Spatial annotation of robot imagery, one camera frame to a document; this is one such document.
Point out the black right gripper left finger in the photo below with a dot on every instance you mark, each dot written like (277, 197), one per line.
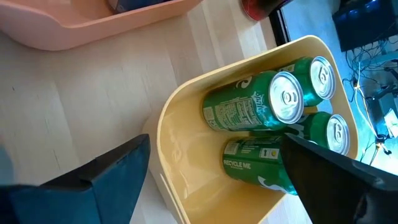
(77, 196)

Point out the green Sprite soda can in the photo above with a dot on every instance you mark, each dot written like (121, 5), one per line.
(248, 168)
(321, 77)
(242, 105)
(337, 133)

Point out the orange plastic bin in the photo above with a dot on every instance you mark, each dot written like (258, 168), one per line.
(77, 28)

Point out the red soda can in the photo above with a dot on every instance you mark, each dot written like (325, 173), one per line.
(261, 7)

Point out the black aluminium table frame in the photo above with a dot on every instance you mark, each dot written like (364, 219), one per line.
(278, 28)

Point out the yellow plastic bin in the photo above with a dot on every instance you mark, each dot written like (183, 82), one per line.
(192, 161)

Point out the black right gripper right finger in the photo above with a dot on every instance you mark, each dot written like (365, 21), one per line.
(339, 193)

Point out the black equipment box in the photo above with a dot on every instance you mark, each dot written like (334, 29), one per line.
(363, 25)

